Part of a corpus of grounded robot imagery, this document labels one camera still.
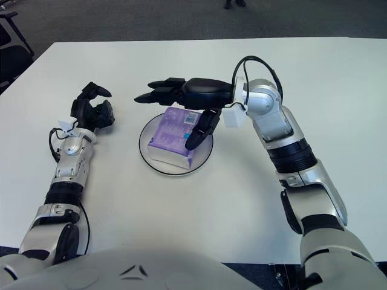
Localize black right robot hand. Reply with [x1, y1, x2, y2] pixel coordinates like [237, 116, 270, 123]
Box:
[134, 77, 235, 150]

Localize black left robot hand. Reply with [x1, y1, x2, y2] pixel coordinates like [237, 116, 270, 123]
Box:
[71, 82, 116, 134]

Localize purple tissue paper pack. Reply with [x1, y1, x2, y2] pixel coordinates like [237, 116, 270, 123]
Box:
[146, 105, 202, 169]

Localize white plate black rim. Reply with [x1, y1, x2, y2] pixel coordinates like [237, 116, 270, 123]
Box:
[138, 111, 215, 176]

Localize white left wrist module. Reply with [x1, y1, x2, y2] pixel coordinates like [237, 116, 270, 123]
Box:
[59, 119, 78, 137]

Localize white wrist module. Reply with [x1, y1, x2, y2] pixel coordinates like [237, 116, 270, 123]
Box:
[223, 106, 248, 128]
[59, 119, 78, 137]

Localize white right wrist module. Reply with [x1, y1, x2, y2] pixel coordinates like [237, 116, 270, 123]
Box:
[223, 106, 248, 128]

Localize black office chair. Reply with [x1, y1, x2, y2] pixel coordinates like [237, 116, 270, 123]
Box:
[0, 11, 34, 88]

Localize grey robot torso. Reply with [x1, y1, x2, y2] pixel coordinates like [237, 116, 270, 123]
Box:
[0, 247, 267, 290]

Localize black table leg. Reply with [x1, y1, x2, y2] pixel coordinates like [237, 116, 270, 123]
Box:
[270, 262, 300, 290]

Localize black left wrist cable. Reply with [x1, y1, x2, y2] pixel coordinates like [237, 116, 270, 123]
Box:
[49, 128, 66, 163]

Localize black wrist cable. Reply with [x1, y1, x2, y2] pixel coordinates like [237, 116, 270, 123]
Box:
[232, 55, 284, 109]
[49, 128, 66, 163]

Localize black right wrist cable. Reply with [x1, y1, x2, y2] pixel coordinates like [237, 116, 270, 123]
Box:
[232, 55, 284, 109]

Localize black left elbow cable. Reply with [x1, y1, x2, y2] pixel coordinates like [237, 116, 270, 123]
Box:
[80, 208, 91, 254]

